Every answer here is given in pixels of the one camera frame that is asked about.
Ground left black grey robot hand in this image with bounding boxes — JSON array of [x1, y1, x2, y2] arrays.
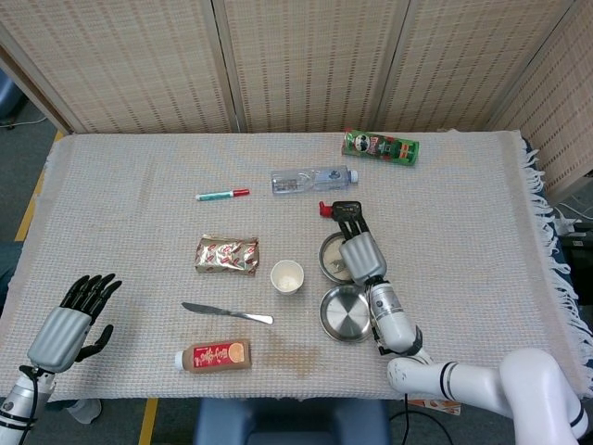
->
[[26, 273, 122, 375]]

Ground right black grey robot hand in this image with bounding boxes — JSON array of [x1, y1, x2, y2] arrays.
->
[[331, 200, 388, 286]]

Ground steel bowl with rice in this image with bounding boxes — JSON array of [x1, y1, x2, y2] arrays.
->
[[318, 231, 372, 285]]

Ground empty steel plate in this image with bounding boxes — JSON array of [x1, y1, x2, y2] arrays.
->
[[318, 284, 377, 345]]

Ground white paper cup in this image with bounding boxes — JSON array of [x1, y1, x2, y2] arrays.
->
[[270, 260, 305, 297]]

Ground black sauce bottle red cap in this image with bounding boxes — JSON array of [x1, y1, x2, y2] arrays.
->
[[318, 200, 363, 222]]

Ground white plastic bag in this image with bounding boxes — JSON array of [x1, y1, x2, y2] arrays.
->
[[69, 399, 104, 424]]

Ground clear plastic water bottle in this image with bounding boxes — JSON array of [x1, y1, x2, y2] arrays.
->
[[270, 168, 360, 197]]

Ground green chips can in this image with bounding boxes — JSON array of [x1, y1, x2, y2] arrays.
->
[[342, 128, 421, 166]]

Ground silver snack packet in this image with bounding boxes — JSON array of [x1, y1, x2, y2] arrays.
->
[[192, 235, 260, 278]]

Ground metal table knife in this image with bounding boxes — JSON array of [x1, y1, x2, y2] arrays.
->
[[181, 301, 274, 325]]

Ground green red marker pen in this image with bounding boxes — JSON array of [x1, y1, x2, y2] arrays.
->
[[196, 187, 251, 202]]

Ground brown drink bottle red label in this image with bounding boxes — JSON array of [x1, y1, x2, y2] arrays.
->
[[174, 339, 253, 373]]

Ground orange printed paper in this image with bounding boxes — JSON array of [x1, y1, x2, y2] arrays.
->
[[407, 398, 463, 416]]

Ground blue padded seat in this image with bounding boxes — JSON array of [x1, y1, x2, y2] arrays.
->
[[193, 397, 393, 445]]

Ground bamboo folding screen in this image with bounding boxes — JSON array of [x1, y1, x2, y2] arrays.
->
[[0, 0, 593, 200]]

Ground black box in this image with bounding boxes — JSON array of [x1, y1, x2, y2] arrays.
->
[[555, 222, 593, 298]]

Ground blue chair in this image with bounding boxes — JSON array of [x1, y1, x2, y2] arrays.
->
[[0, 69, 24, 125]]

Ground black floor cable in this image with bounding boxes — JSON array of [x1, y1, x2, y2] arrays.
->
[[388, 393, 453, 445]]

